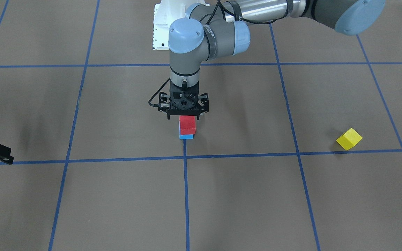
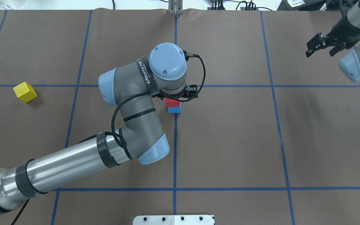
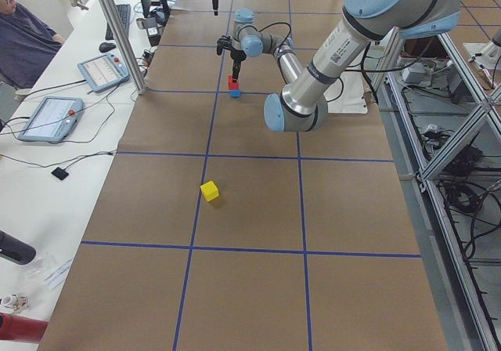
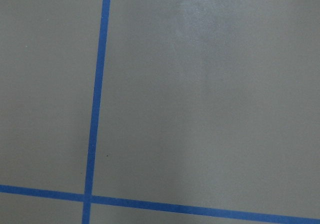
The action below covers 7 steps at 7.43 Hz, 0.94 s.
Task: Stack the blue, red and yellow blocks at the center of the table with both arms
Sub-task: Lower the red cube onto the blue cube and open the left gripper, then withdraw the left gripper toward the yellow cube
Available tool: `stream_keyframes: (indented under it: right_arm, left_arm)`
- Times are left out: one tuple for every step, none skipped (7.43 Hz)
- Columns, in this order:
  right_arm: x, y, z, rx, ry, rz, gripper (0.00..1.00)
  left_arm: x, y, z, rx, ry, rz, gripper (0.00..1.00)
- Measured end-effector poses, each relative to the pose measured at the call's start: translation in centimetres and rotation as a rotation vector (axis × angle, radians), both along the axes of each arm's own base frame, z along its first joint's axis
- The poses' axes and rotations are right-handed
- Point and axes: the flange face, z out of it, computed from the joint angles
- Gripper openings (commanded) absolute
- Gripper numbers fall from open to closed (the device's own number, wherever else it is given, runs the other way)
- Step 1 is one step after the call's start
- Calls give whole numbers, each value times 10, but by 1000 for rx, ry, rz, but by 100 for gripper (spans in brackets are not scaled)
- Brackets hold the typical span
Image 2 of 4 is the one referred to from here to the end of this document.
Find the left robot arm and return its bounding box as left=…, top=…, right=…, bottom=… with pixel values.
left=0, top=42, right=194, bottom=215

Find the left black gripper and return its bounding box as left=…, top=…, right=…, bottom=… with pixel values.
left=155, top=89, right=188, bottom=101

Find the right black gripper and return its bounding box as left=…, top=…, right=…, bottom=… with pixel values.
left=305, top=18, right=360, bottom=57

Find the red wooden block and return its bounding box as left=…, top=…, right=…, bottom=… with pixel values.
left=165, top=98, right=181, bottom=108

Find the blue wooden block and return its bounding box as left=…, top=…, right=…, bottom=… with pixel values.
left=167, top=107, right=182, bottom=113

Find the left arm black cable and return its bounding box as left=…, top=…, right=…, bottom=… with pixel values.
left=111, top=51, right=206, bottom=149

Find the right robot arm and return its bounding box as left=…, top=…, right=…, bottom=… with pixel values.
left=305, top=0, right=360, bottom=82

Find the aluminium frame post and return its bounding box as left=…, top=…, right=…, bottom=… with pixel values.
left=167, top=0, right=184, bottom=16

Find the yellow wooden block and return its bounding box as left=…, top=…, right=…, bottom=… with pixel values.
left=13, top=82, right=38, bottom=103

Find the white mount base plate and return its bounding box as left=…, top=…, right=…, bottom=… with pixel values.
left=133, top=215, right=215, bottom=225

